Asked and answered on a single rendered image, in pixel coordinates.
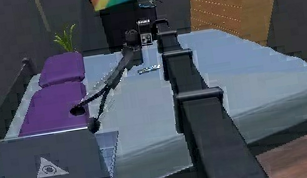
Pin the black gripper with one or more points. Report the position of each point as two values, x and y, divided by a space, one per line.
132 48

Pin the grey laptop computer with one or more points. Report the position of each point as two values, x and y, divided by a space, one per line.
43 164

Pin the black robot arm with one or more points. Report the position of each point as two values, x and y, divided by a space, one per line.
207 126

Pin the large purple pillow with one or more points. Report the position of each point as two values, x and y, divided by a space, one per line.
53 108

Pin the small purple pillow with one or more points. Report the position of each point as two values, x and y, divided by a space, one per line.
61 67

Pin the grey flat remote control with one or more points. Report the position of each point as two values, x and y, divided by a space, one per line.
149 68

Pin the green house plant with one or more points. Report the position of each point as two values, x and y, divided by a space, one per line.
66 40

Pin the black-framed bed with blue sheet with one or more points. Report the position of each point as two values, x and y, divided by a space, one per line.
171 108

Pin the black cabinet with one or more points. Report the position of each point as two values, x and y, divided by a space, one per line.
124 22

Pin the wooden chest of drawers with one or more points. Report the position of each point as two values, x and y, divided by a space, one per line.
234 10

